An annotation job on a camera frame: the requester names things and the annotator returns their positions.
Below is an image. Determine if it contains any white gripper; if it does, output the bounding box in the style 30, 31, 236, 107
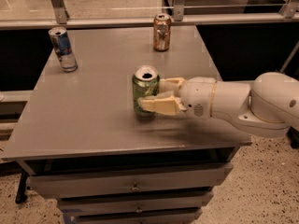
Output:
137, 77, 216, 119

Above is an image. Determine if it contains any green soda can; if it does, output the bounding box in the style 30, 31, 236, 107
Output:
132, 65, 160, 116

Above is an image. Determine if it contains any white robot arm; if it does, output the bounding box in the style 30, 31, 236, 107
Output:
137, 72, 299, 137

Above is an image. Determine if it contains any orange soda can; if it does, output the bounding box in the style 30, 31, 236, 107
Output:
153, 13, 172, 51

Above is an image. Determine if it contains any blue silver energy drink can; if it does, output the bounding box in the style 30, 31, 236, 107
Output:
49, 27, 78, 72

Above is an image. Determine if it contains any grey middle drawer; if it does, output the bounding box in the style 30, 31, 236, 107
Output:
58, 189, 213, 216

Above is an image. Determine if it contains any grey drawer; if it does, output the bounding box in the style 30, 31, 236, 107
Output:
30, 162, 233, 199
58, 189, 213, 216
72, 208, 202, 224

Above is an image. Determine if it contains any grey bottom drawer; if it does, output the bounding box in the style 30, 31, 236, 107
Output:
72, 208, 202, 224

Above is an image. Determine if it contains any grey top drawer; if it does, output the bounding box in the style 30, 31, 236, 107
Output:
30, 162, 233, 199

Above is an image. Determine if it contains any metal railing frame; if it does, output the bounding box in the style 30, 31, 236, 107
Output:
0, 0, 299, 105

